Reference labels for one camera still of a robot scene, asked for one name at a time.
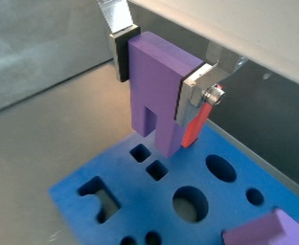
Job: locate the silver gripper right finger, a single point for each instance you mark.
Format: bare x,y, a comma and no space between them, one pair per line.
199,85

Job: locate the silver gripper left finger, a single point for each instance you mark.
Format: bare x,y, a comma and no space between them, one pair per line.
123,30

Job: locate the purple double-square block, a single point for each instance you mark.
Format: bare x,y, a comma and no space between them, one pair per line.
159,65

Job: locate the blue foam shape board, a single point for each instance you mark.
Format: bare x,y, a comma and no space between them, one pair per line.
132,197

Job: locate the red block peg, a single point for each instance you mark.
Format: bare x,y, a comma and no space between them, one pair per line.
196,124

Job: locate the purple star-shaped peg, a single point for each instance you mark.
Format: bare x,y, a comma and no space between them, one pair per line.
273,229

